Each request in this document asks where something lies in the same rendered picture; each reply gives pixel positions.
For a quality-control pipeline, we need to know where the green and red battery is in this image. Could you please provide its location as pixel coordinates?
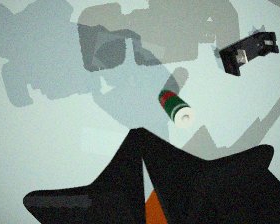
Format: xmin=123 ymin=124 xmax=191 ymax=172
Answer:
xmin=159 ymin=89 xmax=196 ymax=128

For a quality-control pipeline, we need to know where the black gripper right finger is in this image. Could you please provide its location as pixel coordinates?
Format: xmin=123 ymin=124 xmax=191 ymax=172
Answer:
xmin=136 ymin=128 xmax=274 ymax=224

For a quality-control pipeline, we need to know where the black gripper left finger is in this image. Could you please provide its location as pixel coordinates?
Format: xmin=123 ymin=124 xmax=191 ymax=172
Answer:
xmin=23 ymin=129 xmax=147 ymax=224

